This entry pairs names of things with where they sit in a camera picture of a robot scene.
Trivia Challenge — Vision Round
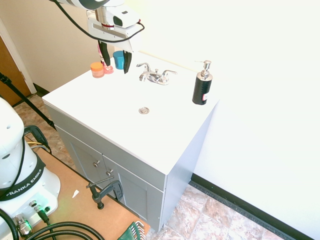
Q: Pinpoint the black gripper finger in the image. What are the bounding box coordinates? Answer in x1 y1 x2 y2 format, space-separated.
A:
122 49 133 75
97 40 112 66

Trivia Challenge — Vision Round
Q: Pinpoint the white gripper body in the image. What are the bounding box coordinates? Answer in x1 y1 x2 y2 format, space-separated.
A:
86 9 134 54

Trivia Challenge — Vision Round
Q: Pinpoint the blue plastic cup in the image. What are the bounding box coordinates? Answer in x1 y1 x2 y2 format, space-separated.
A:
112 50 125 70

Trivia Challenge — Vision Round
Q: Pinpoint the pink perfume bottle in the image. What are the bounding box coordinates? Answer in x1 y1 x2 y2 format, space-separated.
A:
97 42 115 75

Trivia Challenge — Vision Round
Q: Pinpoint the orange lidded jar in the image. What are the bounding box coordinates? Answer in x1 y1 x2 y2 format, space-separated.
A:
90 62 105 79

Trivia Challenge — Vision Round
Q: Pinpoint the chrome faucet spout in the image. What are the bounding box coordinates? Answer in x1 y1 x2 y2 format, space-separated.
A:
138 71 161 82

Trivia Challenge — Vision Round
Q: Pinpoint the white sink countertop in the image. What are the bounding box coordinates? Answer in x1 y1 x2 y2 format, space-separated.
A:
41 51 221 176

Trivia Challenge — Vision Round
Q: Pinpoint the black soap dispenser chrome pump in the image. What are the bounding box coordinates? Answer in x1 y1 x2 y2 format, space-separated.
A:
191 59 214 106

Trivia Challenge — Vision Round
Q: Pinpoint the brown wooden door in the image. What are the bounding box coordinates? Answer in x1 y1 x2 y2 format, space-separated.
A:
0 34 32 107

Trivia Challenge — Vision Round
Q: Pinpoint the grey vanity cabinet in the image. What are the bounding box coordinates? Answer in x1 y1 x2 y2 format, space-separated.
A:
44 102 218 233

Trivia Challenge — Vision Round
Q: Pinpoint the brown wooden base board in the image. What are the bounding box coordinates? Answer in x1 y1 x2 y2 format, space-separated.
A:
24 146 151 240

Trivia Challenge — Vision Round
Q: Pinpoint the green hex key set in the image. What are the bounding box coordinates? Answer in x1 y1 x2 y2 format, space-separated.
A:
116 221 146 240

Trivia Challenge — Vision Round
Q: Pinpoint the black rubber baseboard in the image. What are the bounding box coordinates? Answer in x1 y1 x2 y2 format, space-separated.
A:
189 172 316 240

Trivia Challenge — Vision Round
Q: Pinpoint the chrome hot water handle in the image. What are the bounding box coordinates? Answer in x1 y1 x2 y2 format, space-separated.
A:
136 62 153 73

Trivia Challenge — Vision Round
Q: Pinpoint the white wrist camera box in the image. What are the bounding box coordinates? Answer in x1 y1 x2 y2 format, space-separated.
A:
96 5 142 31

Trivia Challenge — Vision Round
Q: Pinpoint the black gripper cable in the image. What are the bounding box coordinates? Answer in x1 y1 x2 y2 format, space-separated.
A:
52 0 146 43

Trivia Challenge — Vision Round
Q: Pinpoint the chrome cold water handle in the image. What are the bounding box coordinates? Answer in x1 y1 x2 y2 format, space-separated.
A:
161 69 178 79

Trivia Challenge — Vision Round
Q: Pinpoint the black camera tripod leg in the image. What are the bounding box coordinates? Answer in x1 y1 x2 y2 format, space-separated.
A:
0 72 58 131

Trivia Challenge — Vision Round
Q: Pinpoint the thick black power cable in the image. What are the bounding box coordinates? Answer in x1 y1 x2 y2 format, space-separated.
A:
0 208 106 240

